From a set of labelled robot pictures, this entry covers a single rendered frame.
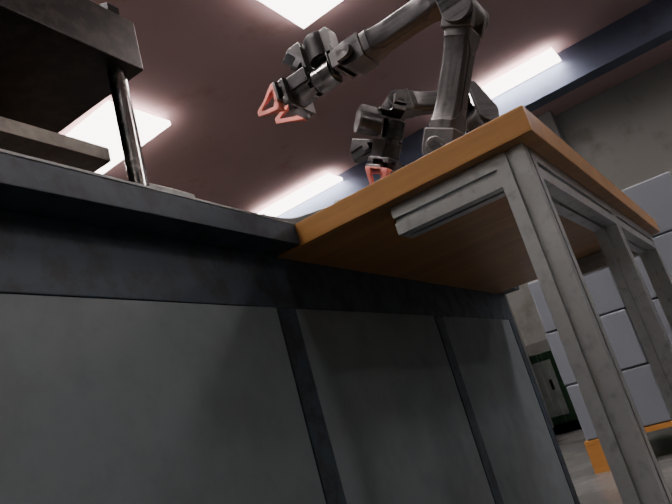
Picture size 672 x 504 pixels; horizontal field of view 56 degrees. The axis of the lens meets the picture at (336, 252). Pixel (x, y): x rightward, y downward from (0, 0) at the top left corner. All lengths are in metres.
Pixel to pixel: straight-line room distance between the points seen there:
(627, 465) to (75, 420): 0.62
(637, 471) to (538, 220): 0.32
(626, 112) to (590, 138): 0.46
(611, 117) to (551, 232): 7.13
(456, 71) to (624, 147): 6.65
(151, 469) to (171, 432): 0.05
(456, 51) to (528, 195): 0.47
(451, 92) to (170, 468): 0.84
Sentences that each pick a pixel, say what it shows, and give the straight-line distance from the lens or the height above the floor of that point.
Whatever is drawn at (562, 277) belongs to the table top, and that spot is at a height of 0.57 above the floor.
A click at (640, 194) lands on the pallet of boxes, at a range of 3.28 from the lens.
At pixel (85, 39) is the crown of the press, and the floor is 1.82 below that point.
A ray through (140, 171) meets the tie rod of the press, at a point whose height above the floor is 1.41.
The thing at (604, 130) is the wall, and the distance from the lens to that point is 7.95.
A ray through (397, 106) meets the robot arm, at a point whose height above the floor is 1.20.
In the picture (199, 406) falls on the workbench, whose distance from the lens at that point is 0.81.
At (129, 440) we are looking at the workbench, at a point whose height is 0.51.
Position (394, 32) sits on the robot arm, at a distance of 1.36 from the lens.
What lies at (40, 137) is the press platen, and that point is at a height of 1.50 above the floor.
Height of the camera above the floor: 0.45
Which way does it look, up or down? 16 degrees up
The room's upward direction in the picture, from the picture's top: 16 degrees counter-clockwise
